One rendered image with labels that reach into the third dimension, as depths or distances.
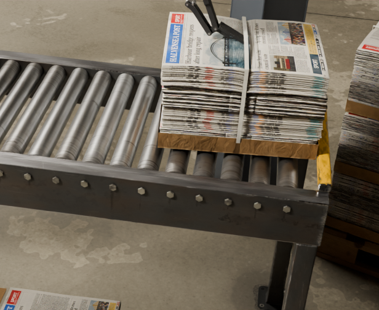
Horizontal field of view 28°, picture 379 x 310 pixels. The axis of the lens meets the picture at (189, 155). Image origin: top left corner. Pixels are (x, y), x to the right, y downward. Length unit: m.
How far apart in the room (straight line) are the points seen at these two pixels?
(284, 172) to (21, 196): 0.61
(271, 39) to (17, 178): 0.68
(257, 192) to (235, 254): 1.07
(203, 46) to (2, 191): 0.57
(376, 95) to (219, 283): 0.82
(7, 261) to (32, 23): 1.99
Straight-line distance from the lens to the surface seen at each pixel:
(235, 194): 1.67
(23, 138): 1.84
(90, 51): 4.04
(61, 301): 2.53
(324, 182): 1.71
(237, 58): 1.72
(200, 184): 1.68
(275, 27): 1.89
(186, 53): 1.72
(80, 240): 2.75
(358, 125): 2.46
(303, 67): 1.71
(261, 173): 1.74
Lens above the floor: 1.78
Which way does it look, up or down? 34 degrees down
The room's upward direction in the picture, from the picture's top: 5 degrees clockwise
